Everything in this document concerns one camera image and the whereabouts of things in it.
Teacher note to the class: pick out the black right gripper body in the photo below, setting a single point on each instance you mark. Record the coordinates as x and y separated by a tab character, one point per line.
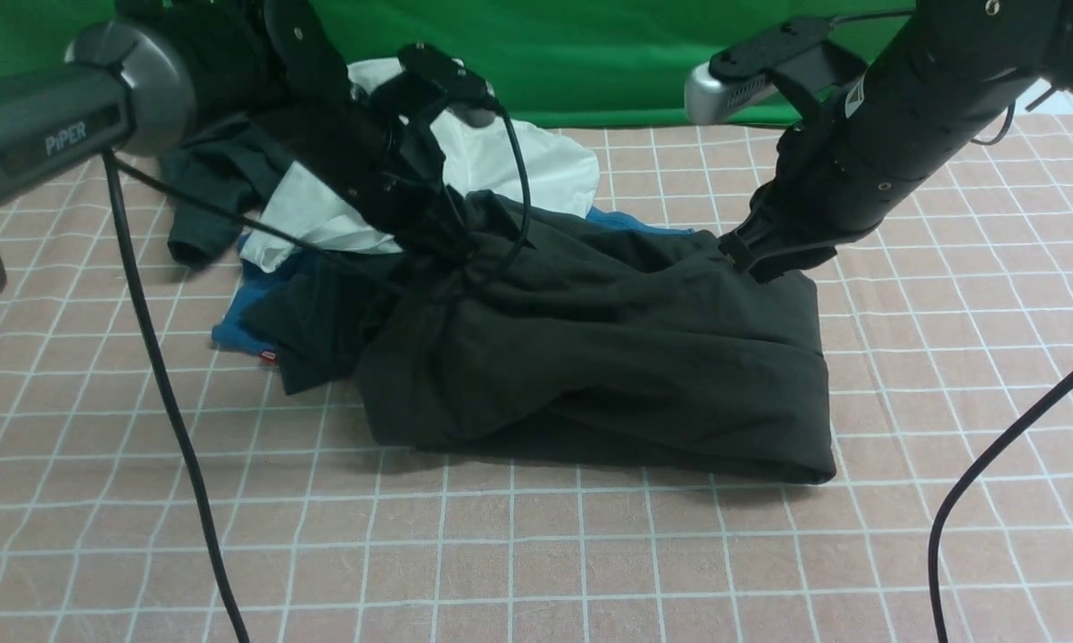
798	219

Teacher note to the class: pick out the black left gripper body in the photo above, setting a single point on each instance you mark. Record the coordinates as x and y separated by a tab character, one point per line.
394	178

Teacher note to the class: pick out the dark gray long-sleeve shirt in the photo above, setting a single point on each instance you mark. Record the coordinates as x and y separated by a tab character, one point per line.
604	347

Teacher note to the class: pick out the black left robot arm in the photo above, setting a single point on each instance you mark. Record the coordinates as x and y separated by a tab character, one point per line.
152	78

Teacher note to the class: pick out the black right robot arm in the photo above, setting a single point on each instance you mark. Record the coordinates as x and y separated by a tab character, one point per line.
870	133

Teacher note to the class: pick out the dark teal shirt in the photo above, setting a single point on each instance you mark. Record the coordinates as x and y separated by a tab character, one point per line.
309	261

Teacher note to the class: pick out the pink checkered tablecloth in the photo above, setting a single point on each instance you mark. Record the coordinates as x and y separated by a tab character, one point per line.
940	330

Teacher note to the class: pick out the green backdrop cloth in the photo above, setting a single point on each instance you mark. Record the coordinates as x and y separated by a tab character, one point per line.
555	63

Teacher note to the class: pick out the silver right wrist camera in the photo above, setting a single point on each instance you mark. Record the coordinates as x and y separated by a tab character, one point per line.
796	59

